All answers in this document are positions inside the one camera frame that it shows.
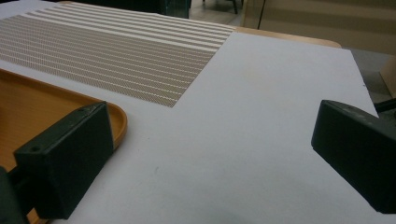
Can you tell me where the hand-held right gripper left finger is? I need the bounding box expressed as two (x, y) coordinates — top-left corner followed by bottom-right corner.
(12, 101), (115, 220)

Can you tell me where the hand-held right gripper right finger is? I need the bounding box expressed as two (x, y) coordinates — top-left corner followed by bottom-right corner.
(310, 99), (396, 215)

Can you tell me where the wood-grain brown tray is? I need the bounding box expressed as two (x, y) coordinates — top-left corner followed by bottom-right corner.
(0, 68), (129, 224)

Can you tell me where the striped woven placemat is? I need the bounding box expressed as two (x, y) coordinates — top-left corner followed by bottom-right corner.
(0, 2), (236, 108)

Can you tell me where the white table cover board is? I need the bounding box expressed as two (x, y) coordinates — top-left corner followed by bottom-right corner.
(0, 0), (396, 224)

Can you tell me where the wooden table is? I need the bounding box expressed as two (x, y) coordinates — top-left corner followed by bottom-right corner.
(233, 25), (343, 49)

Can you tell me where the dark metal cabinet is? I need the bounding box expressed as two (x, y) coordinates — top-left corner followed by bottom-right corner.
(62, 0), (192, 20)

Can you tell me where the black hanging cable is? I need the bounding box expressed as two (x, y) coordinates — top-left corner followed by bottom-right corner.
(256, 0), (267, 31)

